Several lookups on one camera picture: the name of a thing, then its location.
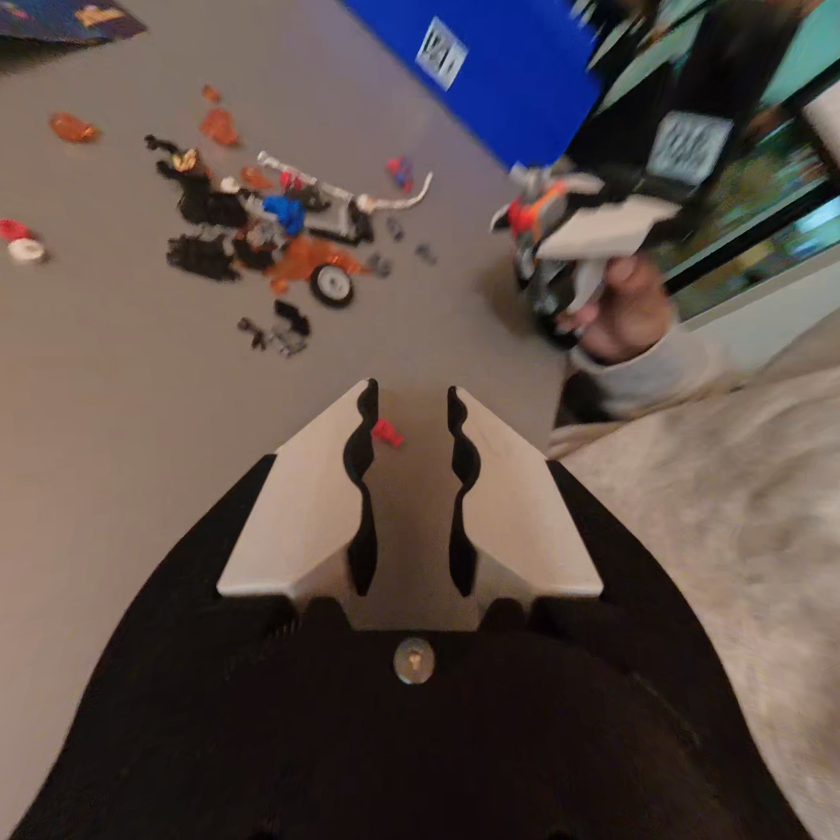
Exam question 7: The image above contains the person's beige clothing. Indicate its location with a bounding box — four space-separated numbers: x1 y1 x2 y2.
561 315 840 840

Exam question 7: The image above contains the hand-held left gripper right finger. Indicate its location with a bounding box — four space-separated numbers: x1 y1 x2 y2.
446 385 605 610

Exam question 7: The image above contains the blue box with label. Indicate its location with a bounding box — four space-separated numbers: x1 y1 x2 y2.
340 0 602 173

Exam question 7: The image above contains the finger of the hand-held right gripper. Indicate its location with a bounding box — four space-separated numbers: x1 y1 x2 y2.
551 172 606 198
535 197 681 261

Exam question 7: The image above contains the person's right hand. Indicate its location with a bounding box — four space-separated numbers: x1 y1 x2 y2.
556 255 678 366

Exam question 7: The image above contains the pile of lego parts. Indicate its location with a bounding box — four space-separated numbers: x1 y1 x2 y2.
0 82 437 360

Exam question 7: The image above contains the person's right forearm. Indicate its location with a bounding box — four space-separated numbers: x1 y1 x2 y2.
548 322 756 460

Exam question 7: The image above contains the lego instruction booklet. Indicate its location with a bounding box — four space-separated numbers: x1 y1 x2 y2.
0 0 147 46

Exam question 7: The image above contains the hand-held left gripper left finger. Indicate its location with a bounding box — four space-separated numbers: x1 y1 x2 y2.
217 377 380 601

